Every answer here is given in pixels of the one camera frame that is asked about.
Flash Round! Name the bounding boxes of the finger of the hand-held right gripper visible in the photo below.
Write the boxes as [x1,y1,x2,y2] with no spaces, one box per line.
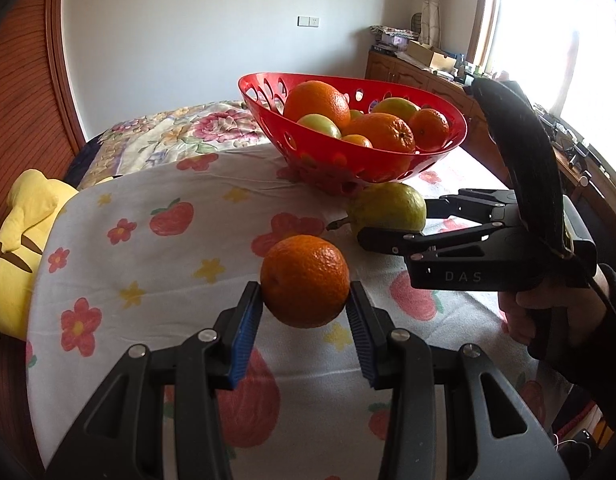
[423,188,520,222]
[358,225,505,262]

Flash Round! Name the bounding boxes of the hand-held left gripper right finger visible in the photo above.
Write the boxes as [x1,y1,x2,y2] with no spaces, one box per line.
[347,280,571,480]

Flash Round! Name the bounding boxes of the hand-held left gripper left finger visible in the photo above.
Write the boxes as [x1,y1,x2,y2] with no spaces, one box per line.
[45,281,265,480]

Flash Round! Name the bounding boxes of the large pear with stem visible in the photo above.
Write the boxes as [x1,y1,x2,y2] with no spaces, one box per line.
[326,181,428,241]

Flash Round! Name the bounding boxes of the red perforated plastic basket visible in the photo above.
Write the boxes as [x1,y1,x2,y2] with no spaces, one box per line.
[237,72,468,196]

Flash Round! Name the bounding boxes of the large orange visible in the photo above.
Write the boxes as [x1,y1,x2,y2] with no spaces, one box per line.
[283,80,351,133]
[259,234,351,330]
[345,112,417,155]

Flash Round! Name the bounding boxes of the medium mandarin orange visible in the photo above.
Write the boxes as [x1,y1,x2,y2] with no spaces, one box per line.
[408,108,450,151]

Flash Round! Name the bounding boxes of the yellow-green pear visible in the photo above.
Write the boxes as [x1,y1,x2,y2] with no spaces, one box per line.
[370,97,421,121]

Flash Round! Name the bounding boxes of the green apple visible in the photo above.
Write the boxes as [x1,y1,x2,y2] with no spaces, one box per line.
[295,113,342,138]

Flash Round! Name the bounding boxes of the person's right forearm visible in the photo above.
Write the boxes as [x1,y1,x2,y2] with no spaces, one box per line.
[538,262,616,441]

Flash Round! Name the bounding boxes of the person's right hand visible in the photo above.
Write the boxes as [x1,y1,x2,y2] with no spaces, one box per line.
[498,280,611,361]

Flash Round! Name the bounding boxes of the assorted small cabinet-top items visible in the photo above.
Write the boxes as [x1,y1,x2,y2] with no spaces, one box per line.
[450,52,604,176]

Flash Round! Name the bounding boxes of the window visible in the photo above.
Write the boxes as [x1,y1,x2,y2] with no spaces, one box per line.
[480,0,616,176]

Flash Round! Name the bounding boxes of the cardboard box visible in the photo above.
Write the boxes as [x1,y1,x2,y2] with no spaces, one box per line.
[405,40,459,72]

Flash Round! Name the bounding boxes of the wooden cabinet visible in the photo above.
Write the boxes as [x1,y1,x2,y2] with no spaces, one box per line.
[365,50,616,261]

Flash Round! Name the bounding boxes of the patterned folded cloth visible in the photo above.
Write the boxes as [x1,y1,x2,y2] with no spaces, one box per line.
[370,25,420,46]

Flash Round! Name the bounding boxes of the patterned curtain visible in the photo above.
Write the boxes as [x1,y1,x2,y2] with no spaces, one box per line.
[418,0,446,48]

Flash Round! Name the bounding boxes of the floral quilt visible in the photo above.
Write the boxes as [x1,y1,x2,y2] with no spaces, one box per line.
[78,100,269,191]

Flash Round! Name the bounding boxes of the yellow plush toy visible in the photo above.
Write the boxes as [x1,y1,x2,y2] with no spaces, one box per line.
[0,169,114,341]

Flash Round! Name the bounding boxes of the dark blue blanket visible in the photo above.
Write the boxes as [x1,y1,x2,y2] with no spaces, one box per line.
[63,135,109,183]

